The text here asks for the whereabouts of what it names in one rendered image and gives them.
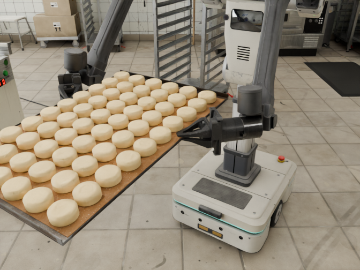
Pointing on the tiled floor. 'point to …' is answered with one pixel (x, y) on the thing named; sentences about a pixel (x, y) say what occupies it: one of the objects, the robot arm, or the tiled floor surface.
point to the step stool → (16, 28)
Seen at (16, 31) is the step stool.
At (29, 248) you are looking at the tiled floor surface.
